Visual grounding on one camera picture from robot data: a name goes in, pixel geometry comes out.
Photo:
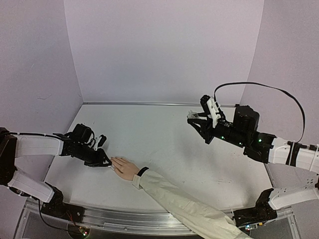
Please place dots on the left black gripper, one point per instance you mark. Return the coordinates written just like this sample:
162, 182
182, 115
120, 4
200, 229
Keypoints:
98, 162

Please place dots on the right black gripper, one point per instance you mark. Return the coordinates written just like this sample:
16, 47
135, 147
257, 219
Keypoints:
209, 128

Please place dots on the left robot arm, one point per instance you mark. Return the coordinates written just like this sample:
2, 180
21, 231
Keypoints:
80, 143

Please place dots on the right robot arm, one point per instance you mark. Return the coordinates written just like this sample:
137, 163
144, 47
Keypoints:
261, 147

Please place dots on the forearm in beige sleeve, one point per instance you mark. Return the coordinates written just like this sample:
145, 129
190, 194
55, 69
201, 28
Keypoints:
205, 220

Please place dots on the person's bare hand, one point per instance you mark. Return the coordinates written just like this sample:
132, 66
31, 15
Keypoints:
124, 168

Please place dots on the black wrist band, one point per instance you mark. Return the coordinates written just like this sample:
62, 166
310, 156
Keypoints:
142, 171

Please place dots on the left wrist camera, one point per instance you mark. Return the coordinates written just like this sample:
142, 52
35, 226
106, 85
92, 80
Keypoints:
99, 141

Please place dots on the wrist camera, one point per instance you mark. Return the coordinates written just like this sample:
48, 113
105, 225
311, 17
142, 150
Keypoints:
212, 110
99, 141

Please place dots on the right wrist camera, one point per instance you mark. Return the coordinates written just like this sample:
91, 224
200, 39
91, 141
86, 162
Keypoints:
212, 110

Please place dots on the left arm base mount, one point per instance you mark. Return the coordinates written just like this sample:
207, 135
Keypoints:
57, 208

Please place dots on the aluminium front rail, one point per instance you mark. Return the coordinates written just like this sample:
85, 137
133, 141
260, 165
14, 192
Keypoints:
161, 224

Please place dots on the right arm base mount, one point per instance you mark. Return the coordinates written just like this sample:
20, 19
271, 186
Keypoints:
260, 213

